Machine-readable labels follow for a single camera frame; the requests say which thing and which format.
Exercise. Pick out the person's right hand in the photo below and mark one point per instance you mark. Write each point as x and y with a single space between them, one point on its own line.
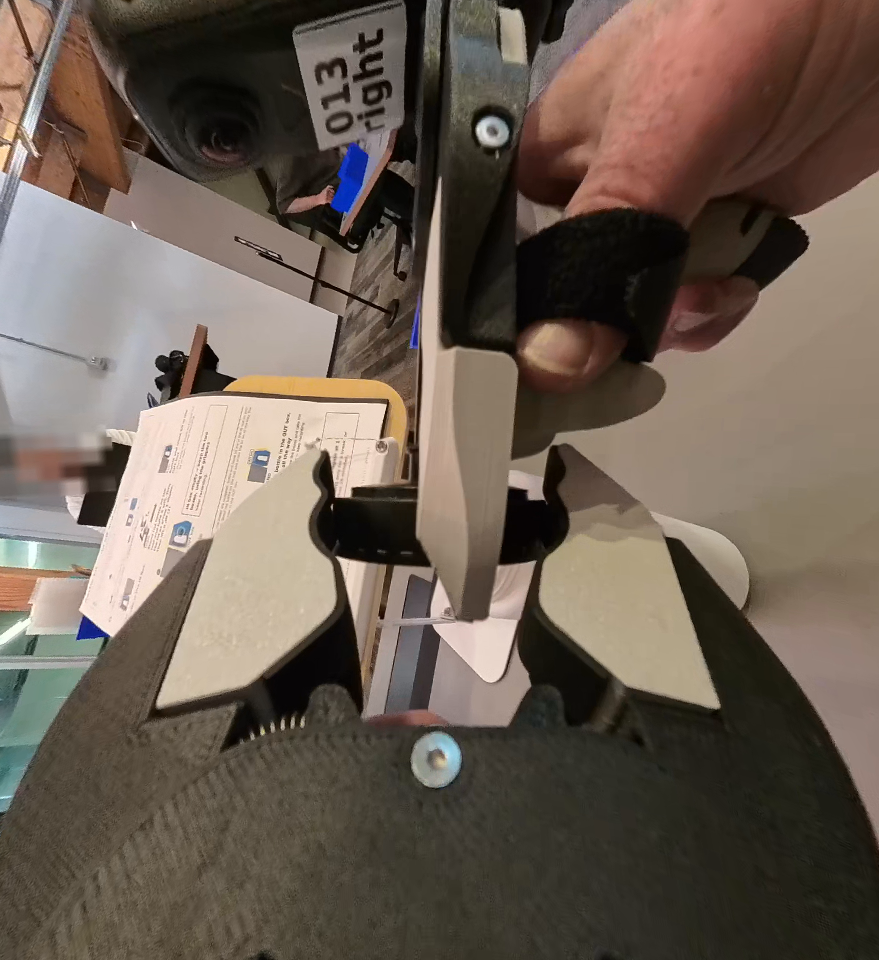
710 105

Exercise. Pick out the printed paper sheet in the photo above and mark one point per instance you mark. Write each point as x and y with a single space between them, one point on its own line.
185 480

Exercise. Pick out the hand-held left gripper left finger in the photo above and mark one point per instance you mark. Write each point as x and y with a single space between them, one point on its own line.
245 600

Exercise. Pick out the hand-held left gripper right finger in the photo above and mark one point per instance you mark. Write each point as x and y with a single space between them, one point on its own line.
620 600

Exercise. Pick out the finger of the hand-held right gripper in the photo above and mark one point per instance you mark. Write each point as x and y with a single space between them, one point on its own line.
462 450

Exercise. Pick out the black bottle lid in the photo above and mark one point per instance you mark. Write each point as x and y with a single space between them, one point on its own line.
372 528

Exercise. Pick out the wooden display board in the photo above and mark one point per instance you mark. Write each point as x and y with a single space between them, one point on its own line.
350 393

